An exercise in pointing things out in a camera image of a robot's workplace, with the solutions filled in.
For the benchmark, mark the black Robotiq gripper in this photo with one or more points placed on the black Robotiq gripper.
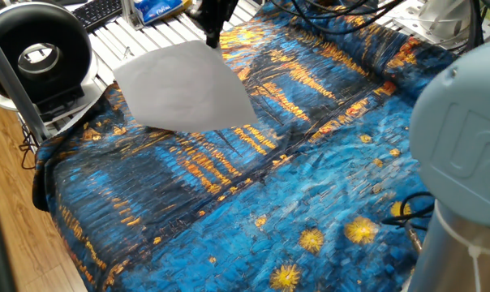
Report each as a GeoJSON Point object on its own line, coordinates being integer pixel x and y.
{"type": "Point", "coordinates": [214, 10]}

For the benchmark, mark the white paper sheet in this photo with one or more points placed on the white paper sheet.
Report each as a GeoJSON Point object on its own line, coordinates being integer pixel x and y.
{"type": "Point", "coordinates": [180, 89]}

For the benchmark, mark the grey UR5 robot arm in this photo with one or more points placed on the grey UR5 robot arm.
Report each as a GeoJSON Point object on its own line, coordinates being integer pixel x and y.
{"type": "Point", "coordinates": [460, 134]}

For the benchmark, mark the white tie loop on arm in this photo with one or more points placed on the white tie loop on arm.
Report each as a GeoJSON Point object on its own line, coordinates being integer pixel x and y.
{"type": "Point", "coordinates": [472, 249]}

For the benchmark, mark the blue tissue pack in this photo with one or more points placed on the blue tissue pack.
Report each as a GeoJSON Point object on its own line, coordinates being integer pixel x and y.
{"type": "Point", "coordinates": [160, 9]}

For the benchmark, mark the slim metal screwdriver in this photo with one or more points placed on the slim metal screwdriver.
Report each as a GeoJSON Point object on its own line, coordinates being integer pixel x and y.
{"type": "Point", "coordinates": [127, 51]}

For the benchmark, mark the black keyboard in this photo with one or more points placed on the black keyboard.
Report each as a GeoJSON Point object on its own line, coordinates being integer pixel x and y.
{"type": "Point", "coordinates": [99, 12]}

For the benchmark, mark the starry night painting tablecloth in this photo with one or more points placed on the starry night painting tablecloth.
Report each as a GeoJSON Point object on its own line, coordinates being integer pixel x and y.
{"type": "Point", "coordinates": [229, 182]}

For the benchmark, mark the silver perforated metal plate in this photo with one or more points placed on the silver perforated metal plate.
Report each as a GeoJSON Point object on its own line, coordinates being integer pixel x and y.
{"type": "Point", "coordinates": [403, 16]}

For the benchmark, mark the white cylindrical object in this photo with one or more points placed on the white cylindrical object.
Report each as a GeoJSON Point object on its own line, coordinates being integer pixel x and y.
{"type": "Point", "coordinates": [444, 16]}

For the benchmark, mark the short aluminium post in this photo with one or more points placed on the short aluminium post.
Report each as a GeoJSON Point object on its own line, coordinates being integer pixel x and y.
{"type": "Point", "coordinates": [129, 12]}

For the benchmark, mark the tall aluminium post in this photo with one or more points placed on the tall aluminium post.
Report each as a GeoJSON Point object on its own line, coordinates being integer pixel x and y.
{"type": "Point", "coordinates": [14, 85]}

